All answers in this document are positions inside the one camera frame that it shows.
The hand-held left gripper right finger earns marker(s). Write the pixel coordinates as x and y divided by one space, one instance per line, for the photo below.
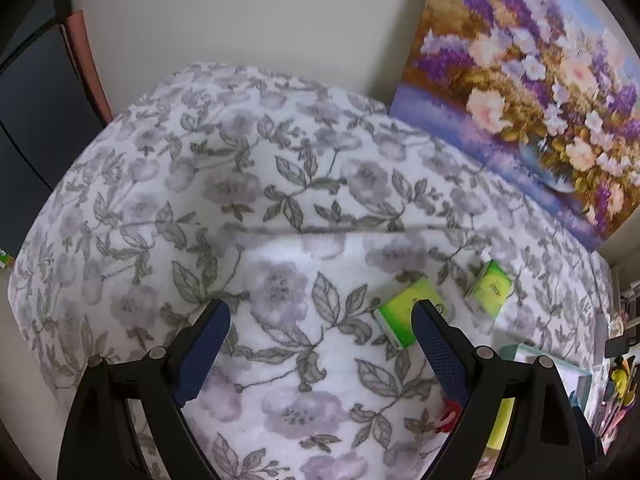
442 355

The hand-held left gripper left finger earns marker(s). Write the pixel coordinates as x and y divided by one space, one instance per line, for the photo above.
200 355

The green cloth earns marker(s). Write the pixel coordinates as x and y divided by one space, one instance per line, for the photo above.
501 425

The white tray with teal rim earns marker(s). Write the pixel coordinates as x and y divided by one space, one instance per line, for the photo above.
570 371

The green box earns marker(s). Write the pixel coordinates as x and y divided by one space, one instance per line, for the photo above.
400 310
492 287

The red knotted ornament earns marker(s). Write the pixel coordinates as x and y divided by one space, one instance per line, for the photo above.
446 417

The grey floral blanket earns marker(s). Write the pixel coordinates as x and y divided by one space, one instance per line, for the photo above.
225 185

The black device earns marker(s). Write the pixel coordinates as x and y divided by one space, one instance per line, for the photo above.
617 347

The yellow toy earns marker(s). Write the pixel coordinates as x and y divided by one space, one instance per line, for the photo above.
622 375

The green printed packet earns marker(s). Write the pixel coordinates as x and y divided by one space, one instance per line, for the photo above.
5 259

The floral painting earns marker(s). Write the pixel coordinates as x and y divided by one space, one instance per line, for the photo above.
525 85

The dark cabinet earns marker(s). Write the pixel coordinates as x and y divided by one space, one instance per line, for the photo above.
35 125

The pink wooden strip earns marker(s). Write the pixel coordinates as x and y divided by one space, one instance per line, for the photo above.
87 70

